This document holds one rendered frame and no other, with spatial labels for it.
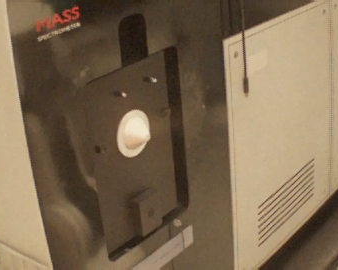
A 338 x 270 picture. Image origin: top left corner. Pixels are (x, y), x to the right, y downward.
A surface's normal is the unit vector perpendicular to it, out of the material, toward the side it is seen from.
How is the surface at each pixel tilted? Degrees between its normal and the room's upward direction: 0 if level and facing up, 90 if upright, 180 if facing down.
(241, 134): 90
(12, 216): 90
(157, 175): 90
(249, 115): 90
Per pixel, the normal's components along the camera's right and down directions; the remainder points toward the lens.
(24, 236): -0.61, 0.37
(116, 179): 0.79, 0.18
